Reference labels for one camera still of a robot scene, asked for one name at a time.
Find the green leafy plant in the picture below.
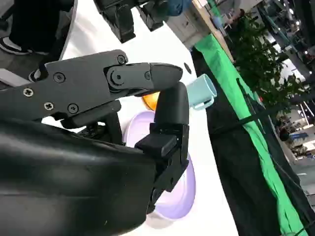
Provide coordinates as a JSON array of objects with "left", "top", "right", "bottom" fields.
[{"left": 226, "top": 9, "right": 311, "bottom": 114}]

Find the lilac plate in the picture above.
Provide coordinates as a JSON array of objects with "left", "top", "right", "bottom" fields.
[{"left": 126, "top": 110, "right": 196, "bottom": 221}]

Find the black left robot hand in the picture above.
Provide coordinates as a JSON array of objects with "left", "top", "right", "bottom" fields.
[{"left": 94, "top": 0, "right": 171, "bottom": 44}]

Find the black cloth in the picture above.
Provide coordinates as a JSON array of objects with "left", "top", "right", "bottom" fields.
[{"left": 191, "top": 46, "right": 315, "bottom": 236}]

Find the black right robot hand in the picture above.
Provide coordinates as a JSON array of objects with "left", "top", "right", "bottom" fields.
[{"left": 0, "top": 49, "right": 190, "bottom": 236}]

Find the person's leg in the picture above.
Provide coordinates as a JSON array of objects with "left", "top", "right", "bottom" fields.
[{"left": 0, "top": 0, "right": 76, "bottom": 56}]

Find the black strap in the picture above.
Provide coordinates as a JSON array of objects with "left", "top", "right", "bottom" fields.
[{"left": 210, "top": 109, "right": 278, "bottom": 133}]

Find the white drawer cabinet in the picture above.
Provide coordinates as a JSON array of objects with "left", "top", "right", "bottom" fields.
[{"left": 166, "top": 11, "right": 205, "bottom": 50}]

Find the pale green mug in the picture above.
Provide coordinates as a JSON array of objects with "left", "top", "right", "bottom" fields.
[{"left": 186, "top": 73, "right": 219, "bottom": 111}]

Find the green cloth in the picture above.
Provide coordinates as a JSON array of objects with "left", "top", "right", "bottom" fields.
[{"left": 194, "top": 33, "right": 308, "bottom": 236}]

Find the wooden desk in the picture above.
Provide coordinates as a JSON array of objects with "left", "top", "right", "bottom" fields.
[{"left": 191, "top": 0, "right": 235, "bottom": 62}]

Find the orange white toy bread roll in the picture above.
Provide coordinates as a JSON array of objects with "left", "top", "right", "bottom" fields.
[{"left": 141, "top": 92, "right": 160, "bottom": 111}]

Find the person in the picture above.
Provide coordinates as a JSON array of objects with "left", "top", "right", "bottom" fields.
[{"left": 225, "top": 0, "right": 247, "bottom": 28}]

